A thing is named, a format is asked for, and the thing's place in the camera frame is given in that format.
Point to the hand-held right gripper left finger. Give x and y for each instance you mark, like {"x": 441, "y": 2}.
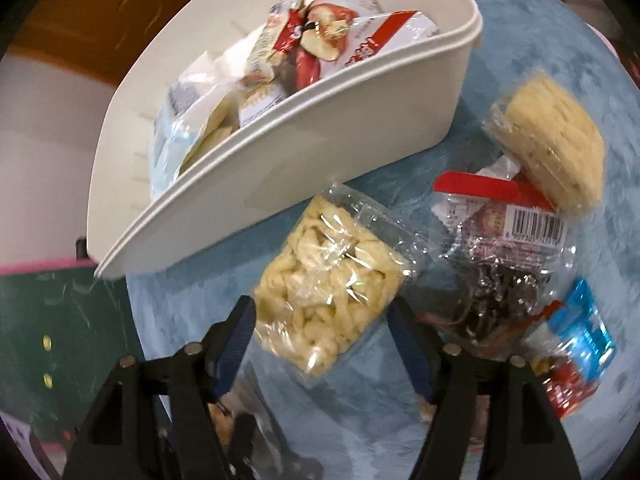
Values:
{"x": 235, "y": 350}

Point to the red and white candy packet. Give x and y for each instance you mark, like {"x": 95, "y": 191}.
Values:
{"x": 567, "y": 387}

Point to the red label clear dates packet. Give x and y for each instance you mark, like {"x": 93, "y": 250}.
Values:
{"x": 500, "y": 250}

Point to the clear puffed rice block pack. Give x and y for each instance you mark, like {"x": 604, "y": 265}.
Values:
{"x": 325, "y": 280}

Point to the small pale rice cake pack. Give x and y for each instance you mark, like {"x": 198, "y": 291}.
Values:
{"x": 555, "y": 145}

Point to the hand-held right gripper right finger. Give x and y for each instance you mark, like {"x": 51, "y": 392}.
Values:
{"x": 410, "y": 355}

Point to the green chalkboard pink frame easel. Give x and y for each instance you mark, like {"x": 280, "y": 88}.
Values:
{"x": 50, "y": 335}

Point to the blue fleece table blanket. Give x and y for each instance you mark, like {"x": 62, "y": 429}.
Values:
{"x": 450, "y": 85}

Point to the white plastic storage bin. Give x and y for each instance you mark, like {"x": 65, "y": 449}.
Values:
{"x": 325, "y": 140}

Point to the brown wooden door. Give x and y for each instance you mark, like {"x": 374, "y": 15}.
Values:
{"x": 100, "y": 5}

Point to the small orange snack packet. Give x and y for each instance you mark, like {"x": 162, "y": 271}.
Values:
{"x": 257, "y": 101}

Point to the apple print snack bag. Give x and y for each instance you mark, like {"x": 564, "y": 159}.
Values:
{"x": 350, "y": 35}

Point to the large white snack bag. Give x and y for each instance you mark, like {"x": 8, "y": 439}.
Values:
{"x": 192, "y": 120}

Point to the blue candy wrapper packet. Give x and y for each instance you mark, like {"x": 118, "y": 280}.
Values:
{"x": 585, "y": 332}

